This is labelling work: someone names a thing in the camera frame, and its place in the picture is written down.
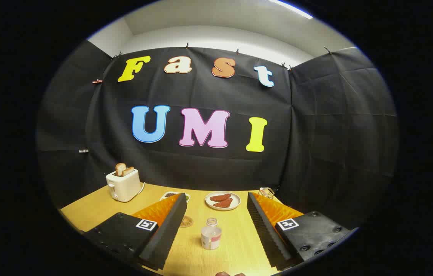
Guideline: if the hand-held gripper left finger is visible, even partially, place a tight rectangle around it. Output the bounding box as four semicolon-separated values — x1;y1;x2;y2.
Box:
82;193;188;271

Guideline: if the white round plate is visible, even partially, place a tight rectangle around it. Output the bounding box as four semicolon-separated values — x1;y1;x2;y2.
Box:
205;191;241;211

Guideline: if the wooden table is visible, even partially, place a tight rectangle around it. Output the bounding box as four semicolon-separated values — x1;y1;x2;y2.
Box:
60;183;305;276

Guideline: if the clear plastic juice bottle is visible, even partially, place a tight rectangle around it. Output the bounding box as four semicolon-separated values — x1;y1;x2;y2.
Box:
201;217;222;250

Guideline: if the cream toaster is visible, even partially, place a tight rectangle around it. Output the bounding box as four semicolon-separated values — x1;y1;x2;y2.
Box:
105;168;141;203

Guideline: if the white divided spice dish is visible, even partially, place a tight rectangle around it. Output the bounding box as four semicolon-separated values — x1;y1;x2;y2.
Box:
160;191;191;204

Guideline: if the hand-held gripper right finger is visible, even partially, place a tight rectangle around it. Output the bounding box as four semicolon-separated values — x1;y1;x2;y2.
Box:
246;192;355;271

